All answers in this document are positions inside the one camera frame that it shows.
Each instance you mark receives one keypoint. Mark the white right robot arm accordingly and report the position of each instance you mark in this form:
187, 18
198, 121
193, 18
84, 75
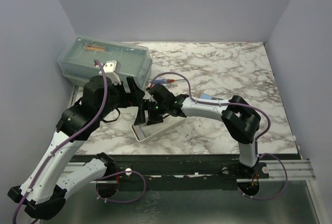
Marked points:
241, 121

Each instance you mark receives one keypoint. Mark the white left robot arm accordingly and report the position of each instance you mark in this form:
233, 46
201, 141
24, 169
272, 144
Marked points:
46, 190

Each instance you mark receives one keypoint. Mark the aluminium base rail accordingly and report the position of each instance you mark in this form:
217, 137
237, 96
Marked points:
297, 170

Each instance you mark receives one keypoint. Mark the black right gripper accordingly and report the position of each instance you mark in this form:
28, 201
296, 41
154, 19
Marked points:
152, 119

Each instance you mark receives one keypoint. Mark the green translucent storage box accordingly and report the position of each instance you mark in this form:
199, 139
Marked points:
77, 62

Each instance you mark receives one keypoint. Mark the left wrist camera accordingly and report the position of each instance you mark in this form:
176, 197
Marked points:
112, 70

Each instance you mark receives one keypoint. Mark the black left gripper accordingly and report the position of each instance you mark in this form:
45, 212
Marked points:
134, 99

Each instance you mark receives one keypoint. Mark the tan leather card holder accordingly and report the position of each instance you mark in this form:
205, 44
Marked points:
204, 96

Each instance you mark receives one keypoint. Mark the white plastic tray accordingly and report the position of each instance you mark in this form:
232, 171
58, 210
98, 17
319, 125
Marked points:
144, 132

